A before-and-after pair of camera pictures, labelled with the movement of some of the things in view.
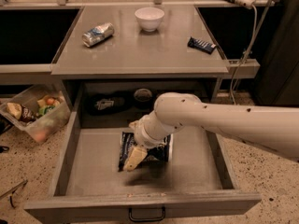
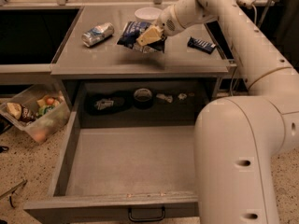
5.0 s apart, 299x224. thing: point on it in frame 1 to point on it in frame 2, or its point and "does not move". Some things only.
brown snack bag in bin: [21, 112] does not move
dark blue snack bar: [206, 48] does not move
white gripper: [142, 136] to [165, 23]
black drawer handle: [155, 219] does not move
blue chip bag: [161, 152] to [130, 33]
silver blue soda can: [98, 34] does not move
